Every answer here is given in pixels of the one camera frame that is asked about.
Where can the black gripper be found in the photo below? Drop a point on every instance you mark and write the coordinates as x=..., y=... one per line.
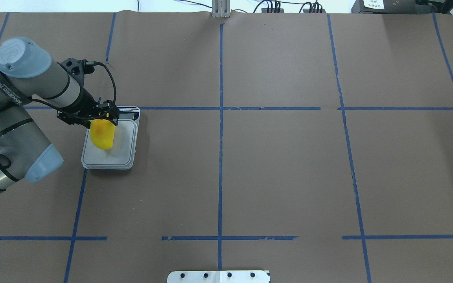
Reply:
x=84, y=103

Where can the yellow mango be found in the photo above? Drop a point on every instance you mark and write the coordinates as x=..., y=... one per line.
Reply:
x=102, y=133

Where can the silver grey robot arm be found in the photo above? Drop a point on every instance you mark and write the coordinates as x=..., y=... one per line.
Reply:
x=29, y=74

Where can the silver digital kitchen scale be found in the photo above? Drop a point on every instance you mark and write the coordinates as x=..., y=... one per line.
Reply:
x=121, y=156

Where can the black computer box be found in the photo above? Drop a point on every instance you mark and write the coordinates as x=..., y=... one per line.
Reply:
x=405, y=7

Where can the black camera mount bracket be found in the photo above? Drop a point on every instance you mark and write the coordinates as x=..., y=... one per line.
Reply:
x=78, y=68

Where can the aluminium frame post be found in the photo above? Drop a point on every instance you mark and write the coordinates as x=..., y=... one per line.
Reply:
x=221, y=9

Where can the white column with base plate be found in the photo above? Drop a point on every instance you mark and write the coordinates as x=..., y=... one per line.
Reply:
x=220, y=276

